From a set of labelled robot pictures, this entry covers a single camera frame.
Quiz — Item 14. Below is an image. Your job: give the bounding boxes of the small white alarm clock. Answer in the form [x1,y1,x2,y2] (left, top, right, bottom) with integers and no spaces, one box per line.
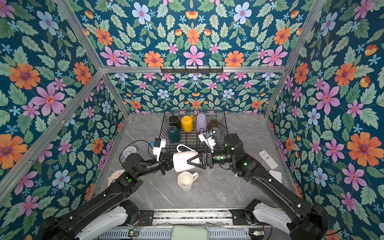
[123,146,138,158]

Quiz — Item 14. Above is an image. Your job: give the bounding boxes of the lilac plastic cup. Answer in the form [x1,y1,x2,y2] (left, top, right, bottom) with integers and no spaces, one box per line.
[196,114,208,134]

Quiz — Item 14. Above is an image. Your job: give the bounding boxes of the clear glass cup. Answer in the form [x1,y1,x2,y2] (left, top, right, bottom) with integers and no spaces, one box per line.
[211,127,221,145]

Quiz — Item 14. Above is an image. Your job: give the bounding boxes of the green cloth pad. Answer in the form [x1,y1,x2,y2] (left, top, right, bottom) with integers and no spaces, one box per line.
[171,226,209,240]

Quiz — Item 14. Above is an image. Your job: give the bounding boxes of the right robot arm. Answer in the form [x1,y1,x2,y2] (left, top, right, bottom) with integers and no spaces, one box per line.
[186,134,328,240]

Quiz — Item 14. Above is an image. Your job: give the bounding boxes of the black wire dish rack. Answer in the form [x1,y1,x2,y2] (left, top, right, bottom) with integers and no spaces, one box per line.
[159,110,229,153]

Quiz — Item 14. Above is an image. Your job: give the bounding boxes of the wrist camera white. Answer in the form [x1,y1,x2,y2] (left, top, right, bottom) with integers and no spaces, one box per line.
[198,131,216,153]
[151,138,166,162]

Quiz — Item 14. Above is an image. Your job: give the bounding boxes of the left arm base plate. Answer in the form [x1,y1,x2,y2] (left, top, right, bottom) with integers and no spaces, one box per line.
[134,210,155,227]

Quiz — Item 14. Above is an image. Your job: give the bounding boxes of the pink round clock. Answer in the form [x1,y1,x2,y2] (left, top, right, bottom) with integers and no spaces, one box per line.
[108,170,125,187]

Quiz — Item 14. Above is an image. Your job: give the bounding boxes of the green mug white inside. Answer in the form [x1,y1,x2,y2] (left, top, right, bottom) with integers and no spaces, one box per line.
[168,126,181,144]

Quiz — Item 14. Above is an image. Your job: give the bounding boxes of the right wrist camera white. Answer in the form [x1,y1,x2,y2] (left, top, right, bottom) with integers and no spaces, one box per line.
[198,131,216,153]

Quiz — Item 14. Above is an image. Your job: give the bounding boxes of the white remote control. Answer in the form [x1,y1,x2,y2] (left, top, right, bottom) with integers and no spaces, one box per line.
[259,150,279,170]

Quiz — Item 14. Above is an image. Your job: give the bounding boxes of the olive glass cup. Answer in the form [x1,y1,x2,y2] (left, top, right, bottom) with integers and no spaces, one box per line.
[208,119,219,130]

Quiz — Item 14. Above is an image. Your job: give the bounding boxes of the white mug front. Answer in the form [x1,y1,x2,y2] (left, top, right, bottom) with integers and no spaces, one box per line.
[177,172,199,192]

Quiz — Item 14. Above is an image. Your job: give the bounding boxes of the yellow mug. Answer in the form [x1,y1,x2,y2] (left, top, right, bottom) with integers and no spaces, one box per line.
[182,115,194,133]

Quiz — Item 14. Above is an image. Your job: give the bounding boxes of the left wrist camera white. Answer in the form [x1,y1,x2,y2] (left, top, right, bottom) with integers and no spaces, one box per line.
[151,138,166,162]

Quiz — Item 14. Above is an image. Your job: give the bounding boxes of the black mug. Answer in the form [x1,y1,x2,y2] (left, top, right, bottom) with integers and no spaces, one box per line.
[168,115,181,130]

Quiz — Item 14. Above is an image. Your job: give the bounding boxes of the black wall hook rail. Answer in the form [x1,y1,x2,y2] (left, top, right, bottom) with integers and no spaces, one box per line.
[160,67,224,74]

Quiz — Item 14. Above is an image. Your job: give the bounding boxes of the white flat box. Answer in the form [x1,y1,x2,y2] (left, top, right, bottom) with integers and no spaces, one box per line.
[269,170,282,183]

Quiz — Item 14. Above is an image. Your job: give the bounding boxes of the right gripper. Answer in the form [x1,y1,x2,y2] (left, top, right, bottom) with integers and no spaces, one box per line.
[188,147,236,172]

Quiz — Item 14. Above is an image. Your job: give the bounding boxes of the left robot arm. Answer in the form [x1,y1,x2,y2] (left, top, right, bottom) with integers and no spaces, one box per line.
[36,153,174,240]

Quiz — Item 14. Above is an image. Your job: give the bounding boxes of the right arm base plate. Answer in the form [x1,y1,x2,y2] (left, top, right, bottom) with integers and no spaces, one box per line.
[229,209,263,226]

